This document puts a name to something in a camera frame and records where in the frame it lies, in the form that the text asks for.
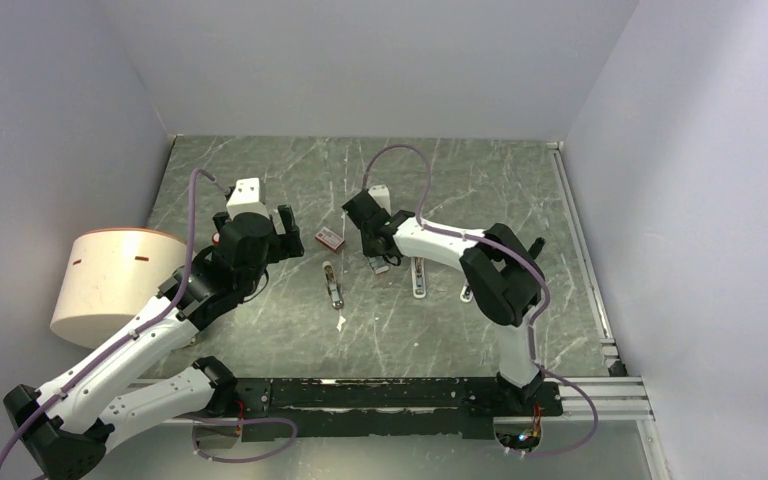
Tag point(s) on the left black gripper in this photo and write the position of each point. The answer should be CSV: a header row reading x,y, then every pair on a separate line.
x,y
284,243

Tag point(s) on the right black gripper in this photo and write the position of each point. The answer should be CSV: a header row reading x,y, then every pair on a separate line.
x,y
368,250

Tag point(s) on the staple tray with staples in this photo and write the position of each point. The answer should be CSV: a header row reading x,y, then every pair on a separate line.
x,y
378,265

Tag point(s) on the long white stapler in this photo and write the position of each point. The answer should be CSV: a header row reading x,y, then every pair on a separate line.
x,y
418,278

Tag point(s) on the red staple box sleeve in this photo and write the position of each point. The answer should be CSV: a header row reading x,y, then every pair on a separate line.
x,y
331,240

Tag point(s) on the small beige stapler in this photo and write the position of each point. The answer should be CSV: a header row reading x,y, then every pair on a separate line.
x,y
333,286

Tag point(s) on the small blue stapler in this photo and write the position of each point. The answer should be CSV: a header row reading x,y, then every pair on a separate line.
x,y
466,295

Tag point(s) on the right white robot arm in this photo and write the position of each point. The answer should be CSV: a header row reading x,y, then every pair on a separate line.
x,y
505,281

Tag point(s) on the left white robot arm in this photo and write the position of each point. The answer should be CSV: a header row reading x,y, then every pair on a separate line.
x,y
68,424

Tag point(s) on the white cylindrical container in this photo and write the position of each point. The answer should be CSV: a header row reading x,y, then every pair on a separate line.
x,y
110,275

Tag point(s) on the small black cylinder object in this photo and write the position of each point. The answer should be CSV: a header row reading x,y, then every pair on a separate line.
x,y
537,246

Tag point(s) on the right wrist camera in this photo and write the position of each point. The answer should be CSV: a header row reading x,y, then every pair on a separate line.
x,y
381,194

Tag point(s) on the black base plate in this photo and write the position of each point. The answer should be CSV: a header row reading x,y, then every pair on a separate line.
x,y
318,424

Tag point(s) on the aluminium frame rail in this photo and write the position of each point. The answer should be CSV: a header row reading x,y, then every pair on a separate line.
x,y
612,398

